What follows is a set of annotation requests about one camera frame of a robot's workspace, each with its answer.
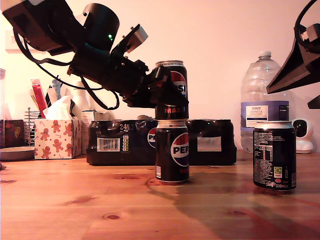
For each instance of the gingerbread print tissue box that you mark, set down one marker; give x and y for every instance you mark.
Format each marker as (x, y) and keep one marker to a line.
(50, 140)

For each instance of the white matte bottle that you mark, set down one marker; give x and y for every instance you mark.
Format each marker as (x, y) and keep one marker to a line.
(80, 100)

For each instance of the small white box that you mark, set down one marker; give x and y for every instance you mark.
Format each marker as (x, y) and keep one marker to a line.
(85, 130)

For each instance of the black Pepsi Max can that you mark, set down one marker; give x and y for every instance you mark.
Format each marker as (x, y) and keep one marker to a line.
(172, 152)
(273, 155)
(180, 85)

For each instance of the shrink-wrapped Pepsi can pack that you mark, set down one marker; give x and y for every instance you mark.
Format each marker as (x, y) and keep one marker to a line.
(110, 132)

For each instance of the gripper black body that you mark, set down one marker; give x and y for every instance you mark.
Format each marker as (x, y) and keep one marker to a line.
(130, 80)

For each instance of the small white round camera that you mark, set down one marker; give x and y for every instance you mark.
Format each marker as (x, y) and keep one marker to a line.
(303, 145)

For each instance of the torn cardboard box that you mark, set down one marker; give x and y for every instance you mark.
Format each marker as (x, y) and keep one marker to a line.
(102, 116)

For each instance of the white striped sachet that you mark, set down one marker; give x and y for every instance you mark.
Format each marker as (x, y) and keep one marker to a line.
(52, 96)

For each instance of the blue packet with straws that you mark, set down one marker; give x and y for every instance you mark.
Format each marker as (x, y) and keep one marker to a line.
(58, 88)

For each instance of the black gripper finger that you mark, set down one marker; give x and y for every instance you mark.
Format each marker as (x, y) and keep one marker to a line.
(167, 95)
(295, 77)
(315, 103)

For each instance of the large clear water bottle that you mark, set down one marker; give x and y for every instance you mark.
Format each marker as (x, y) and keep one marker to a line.
(260, 105)

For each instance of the grey round plate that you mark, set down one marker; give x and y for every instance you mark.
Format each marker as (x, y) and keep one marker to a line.
(15, 153)

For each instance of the red sachet packet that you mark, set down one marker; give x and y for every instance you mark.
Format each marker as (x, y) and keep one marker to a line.
(38, 97)

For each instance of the white paper tissue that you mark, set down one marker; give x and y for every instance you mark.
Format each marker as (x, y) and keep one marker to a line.
(60, 110)

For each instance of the cream sachet packet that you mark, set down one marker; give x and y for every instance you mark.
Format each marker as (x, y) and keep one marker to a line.
(33, 100)

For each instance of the white wall light switch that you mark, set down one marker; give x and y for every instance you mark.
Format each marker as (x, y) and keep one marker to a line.
(8, 42)

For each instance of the dark red patterned box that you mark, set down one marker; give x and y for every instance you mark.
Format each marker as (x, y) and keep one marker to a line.
(15, 133)

